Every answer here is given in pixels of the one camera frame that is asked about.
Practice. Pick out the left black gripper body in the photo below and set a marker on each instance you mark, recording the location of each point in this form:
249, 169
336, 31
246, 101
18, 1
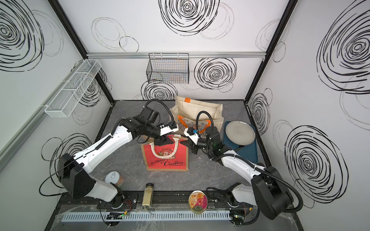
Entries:
161, 140

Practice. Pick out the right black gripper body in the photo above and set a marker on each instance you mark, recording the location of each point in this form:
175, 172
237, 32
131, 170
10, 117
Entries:
202, 144

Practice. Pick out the red Christmas jute bag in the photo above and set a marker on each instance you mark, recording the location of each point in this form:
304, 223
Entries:
169, 157

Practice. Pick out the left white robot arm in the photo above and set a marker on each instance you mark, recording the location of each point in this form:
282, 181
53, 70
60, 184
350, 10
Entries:
75, 169

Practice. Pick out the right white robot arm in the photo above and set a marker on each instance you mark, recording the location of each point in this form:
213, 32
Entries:
267, 190

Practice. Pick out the cream floral canvas tote bag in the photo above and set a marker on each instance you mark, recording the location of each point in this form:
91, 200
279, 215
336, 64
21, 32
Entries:
190, 113

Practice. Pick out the grey striped ceramic plate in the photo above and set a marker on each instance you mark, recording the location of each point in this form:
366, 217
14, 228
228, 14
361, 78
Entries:
240, 133

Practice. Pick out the teal plastic tray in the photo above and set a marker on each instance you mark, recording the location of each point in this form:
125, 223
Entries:
248, 152

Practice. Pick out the round candy tin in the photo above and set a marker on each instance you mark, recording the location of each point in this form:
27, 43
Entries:
198, 201

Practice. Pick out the gold bottle with black cap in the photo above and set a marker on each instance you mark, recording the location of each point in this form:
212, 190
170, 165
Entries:
148, 195

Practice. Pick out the white round can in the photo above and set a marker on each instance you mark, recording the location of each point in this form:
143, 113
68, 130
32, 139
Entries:
115, 178

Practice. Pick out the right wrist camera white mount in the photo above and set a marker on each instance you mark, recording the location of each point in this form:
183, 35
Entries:
192, 134

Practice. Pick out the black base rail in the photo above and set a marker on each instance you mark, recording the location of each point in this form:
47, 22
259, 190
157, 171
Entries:
134, 199

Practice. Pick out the black wire wall basket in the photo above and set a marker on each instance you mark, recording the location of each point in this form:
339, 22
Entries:
170, 68

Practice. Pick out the white slotted cable duct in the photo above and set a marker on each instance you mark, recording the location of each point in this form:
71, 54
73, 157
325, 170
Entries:
145, 216

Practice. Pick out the white wire wall shelf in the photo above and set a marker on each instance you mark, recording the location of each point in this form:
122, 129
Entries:
80, 88

